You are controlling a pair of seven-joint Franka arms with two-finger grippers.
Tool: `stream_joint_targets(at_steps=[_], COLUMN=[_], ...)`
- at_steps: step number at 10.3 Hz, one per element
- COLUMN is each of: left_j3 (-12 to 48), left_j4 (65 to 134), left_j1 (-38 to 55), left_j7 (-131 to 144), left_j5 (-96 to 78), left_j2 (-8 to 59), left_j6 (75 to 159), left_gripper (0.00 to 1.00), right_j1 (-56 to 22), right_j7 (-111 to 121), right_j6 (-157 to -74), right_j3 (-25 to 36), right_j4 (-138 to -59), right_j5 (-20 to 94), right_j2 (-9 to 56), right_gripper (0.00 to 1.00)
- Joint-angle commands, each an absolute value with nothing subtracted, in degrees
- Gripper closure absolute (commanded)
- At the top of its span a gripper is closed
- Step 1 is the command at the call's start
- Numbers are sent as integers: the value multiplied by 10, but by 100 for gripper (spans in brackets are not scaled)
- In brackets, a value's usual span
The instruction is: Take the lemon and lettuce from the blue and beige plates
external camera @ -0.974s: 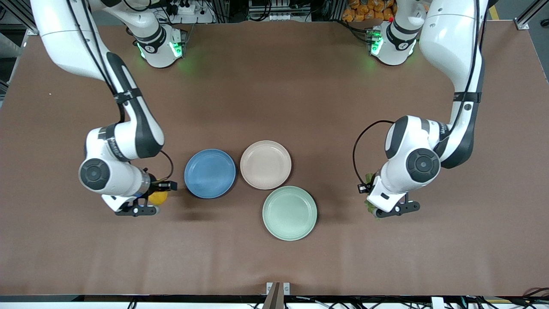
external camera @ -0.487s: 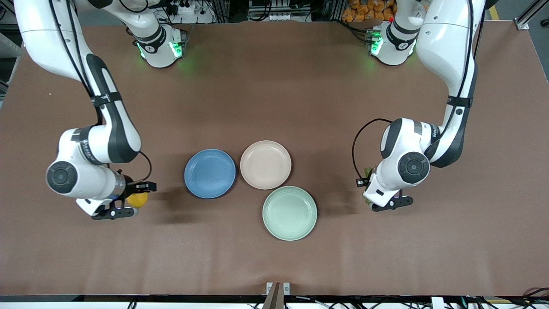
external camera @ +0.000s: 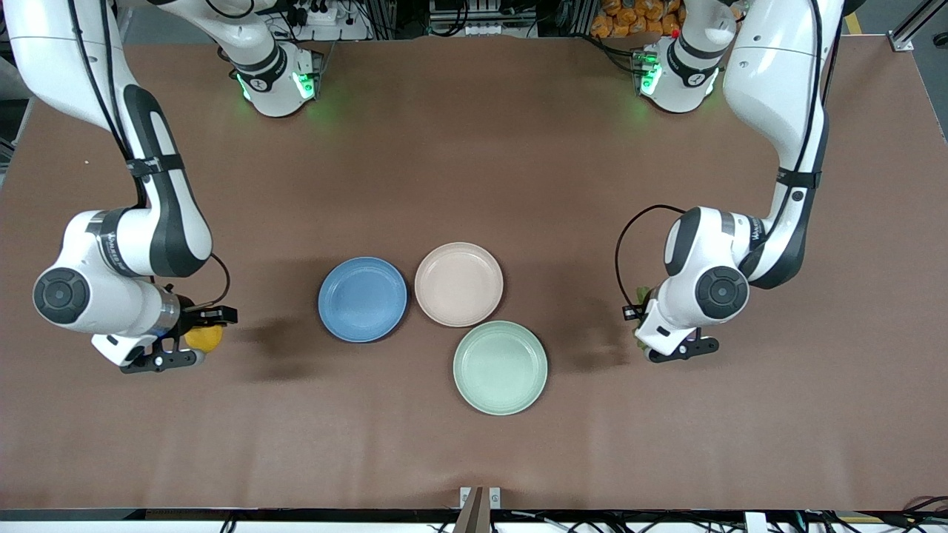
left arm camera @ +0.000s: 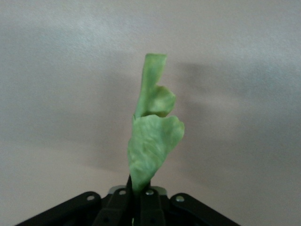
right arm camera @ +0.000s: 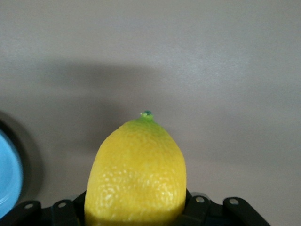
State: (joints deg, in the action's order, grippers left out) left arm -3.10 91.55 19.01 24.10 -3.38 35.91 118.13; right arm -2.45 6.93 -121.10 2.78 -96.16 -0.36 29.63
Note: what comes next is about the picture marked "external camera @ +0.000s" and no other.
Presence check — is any mint green round plate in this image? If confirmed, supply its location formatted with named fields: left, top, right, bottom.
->
left=453, top=320, right=550, bottom=417

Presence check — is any blue round plate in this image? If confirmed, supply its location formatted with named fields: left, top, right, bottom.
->
left=318, top=256, right=409, bottom=343

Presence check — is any black table edge rail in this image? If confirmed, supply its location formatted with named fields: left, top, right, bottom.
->
left=0, top=508, right=948, bottom=523

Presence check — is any beige round plate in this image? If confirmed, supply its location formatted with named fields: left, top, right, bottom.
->
left=414, top=242, right=505, bottom=329

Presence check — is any green lettuce leaf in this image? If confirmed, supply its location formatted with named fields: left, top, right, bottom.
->
left=632, top=285, right=657, bottom=355

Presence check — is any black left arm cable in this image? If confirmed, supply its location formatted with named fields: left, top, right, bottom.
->
left=614, top=204, right=687, bottom=315

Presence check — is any yellow lemon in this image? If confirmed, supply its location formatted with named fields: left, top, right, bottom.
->
left=184, top=324, right=224, bottom=354

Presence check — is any brown table cover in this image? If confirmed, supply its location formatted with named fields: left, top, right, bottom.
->
left=0, top=33, right=948, bottom=512

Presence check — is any metal table edge bracket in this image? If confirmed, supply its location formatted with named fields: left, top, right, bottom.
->
left=453, top=486, right=502, bottom=533

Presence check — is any bag of orange snacks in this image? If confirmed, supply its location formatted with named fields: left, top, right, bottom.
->
left=590, top=0, right=684, bottom=39

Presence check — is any white power strip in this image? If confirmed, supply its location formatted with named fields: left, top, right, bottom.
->
left=289, top=2, right=350, bottom=28

